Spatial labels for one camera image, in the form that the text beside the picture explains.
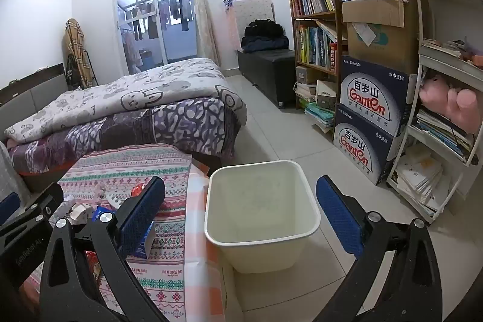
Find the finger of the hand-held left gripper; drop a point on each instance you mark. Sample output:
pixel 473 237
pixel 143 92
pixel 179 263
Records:
pixel 7 207
pixel 37 212

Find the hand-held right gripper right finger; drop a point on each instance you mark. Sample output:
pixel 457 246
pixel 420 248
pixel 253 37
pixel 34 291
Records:
pixel 337 216

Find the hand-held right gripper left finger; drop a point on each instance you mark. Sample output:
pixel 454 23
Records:
pixel 141 216

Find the white plastic waste bin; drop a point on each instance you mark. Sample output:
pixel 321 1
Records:
pixel 260 250

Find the red snack wrapper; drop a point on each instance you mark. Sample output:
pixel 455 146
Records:
pixel 137 190

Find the blue carton box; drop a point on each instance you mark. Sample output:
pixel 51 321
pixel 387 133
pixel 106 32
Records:
pixel 145 244

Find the white blister pack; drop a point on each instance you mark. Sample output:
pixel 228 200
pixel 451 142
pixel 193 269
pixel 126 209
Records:
pixel 115 200

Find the crumpled white tissue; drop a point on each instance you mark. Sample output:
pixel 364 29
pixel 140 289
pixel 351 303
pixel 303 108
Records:
pixel 79 212

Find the blue printed water carton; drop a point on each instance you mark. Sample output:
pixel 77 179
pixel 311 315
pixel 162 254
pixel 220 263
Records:
pixel 366 148
pixel 373 95

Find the pink checked cloth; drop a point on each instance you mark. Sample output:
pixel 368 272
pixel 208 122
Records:
pixel 198 269

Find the stack of white papers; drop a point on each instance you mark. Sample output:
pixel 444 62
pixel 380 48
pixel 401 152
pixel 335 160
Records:
pixel 419 175

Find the stack of green booklets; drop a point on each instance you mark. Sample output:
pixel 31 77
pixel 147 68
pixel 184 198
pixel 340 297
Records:
pixel 320 116

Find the purple patterned bedsheet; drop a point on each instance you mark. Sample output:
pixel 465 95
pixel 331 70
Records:
pixel 181 122

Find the grey padded headboard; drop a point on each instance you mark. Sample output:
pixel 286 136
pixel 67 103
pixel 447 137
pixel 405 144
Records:
pixel 37 95

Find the beige small box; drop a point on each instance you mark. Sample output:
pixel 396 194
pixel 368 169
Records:
pixel 326 95

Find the stack of books on cart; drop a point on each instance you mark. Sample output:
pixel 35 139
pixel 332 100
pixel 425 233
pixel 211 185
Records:
pixel 441 135

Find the white cartoon-print quilt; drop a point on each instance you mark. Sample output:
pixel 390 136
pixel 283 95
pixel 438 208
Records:
pixel 151 80

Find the small brown cardboard box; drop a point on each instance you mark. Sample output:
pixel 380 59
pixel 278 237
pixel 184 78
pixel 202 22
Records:
pixel 305 75

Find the black hanging bag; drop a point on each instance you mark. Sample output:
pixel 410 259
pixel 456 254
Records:
pixel 73 71

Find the blue bucket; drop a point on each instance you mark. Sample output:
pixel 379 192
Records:
pixel 146 58

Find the black storage bench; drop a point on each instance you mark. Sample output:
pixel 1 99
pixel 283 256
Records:
pixel 268 73

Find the pink plush toy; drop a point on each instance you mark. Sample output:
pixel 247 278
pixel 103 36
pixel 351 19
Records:
pixel 449 99

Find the row of thick colourful books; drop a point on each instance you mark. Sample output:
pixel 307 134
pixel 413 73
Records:
pixel 315 46

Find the large cardboard box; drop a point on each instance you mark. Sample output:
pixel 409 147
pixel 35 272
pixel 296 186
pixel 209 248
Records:
pixel 385 46

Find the plaid coat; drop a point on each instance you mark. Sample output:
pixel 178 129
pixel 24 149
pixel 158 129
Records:
pixel 75 39

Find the pile of dark clothes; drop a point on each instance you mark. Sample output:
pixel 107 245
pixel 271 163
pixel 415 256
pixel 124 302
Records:
pixel 264 35

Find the sliding glass door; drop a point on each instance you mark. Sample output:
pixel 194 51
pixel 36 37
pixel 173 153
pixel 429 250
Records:
pixel 151 16

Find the cream curtain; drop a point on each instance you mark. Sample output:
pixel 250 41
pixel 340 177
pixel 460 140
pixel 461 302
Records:
pixel 202 24

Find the flat cardboard box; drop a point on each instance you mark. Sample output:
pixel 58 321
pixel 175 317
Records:
pixel 371 12

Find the row of hanging laundry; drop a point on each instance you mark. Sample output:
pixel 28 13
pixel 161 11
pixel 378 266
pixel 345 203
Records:
pixel 175 7

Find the white cabinet with pink cover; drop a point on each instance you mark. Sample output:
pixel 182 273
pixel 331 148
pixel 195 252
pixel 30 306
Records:
pixel 251 16

